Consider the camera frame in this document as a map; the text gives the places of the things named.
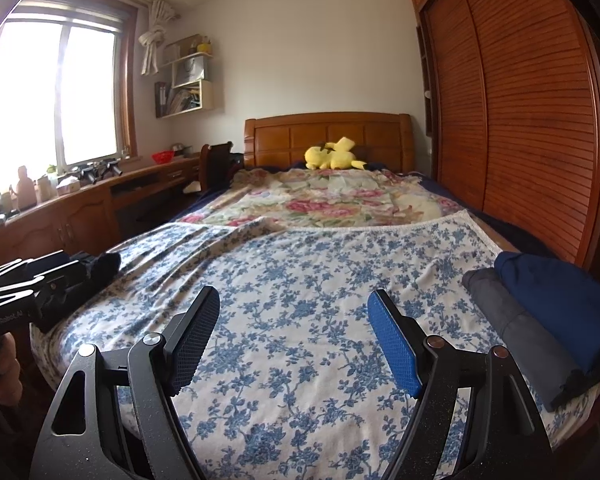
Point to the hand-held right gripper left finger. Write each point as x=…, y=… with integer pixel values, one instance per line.
x=195, y=340

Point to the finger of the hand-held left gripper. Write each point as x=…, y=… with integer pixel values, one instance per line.
x=55, y=280
x=45, y=262

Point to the pink floral quilt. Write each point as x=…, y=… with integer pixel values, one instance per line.
x=330, y=200

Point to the white wall shelf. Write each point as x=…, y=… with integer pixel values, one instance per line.
x=185, y=85

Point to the blue floral blanket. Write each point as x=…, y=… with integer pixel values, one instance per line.
x=305, y=310

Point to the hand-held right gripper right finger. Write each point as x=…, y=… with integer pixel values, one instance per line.
x=395, y=345

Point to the white jar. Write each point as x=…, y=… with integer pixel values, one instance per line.
x=43, y=190

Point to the wooden bed headboard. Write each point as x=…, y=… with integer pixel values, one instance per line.
x=280, y=140

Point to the long wooden desk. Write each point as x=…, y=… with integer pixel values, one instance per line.
x=80, y=215

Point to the red bowl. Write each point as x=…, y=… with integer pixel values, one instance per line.
x=163, y=158

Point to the wooden framed window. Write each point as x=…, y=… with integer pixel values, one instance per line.
x=55, y=95

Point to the person's left hand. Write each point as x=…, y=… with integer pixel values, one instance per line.
x=7, y=370

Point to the navy folded cloth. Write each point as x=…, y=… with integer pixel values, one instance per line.
x=555, y=300

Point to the dark folded cloth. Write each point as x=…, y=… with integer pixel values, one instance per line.
x=577, y=390

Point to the white tissue pack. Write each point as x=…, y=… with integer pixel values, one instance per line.
x=67, y=186

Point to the black button coat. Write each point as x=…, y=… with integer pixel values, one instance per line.
x=105, y=266

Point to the tied white curtain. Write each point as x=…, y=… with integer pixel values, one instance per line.
x=152, y=40

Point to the black metal tool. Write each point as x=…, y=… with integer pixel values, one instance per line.
x=100, y=170

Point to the wooden slatted wardrobe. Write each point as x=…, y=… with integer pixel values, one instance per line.
x=520, y=110

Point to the dark wooden chair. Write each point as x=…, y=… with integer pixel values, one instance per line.
x=215, y=165

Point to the brown bottle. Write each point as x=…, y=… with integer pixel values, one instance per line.
x=26, y=190

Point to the yellow plush toy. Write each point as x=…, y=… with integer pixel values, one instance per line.
x=330, y=157

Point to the grey folded cloth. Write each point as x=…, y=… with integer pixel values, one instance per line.
x=515, y=325

